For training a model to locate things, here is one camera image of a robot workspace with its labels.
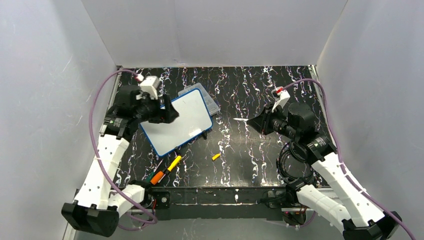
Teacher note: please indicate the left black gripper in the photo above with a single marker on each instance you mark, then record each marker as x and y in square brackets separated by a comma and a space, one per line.
[160, 109]

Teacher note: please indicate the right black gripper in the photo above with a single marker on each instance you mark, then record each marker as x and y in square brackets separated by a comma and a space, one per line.
[267, 118]

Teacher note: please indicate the white marker pen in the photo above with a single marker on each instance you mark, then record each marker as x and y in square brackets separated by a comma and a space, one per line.
[241, 119]

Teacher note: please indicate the blue-framed whiteboard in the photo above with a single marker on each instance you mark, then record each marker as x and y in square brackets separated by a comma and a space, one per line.
[193, 120]

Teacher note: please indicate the yellow marker cap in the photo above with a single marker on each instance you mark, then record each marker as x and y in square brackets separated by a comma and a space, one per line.
[216, 156]

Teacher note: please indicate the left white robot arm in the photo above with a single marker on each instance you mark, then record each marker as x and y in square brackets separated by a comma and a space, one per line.
[106, 159]

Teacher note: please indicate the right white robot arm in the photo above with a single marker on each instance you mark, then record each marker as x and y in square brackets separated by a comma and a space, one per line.
[331, 172]

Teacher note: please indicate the clear plastic organizer box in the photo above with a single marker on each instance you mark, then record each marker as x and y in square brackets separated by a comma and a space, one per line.
[211, 105]

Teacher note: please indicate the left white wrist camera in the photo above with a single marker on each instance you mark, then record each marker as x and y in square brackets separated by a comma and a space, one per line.
[149, 85]

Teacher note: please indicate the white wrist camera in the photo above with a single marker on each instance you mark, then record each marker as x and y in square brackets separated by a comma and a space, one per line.
[149, 85]
[281, 97]

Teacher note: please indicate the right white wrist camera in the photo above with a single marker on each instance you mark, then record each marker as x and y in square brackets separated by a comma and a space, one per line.
[281, 97]

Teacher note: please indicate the yellow-handled screwdriver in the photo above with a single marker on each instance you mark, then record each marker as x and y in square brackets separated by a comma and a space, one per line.
[173, 163]

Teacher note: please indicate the green-handled screwdriver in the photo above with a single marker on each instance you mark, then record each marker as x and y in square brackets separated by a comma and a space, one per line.
[153, 172]

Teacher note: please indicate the orange-handled screwdriver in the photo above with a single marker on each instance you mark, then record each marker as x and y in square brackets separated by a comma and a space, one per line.
[160, 174]

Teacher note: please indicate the aluminium frame rail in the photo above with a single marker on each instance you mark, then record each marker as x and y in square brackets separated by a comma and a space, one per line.
[213, 203]

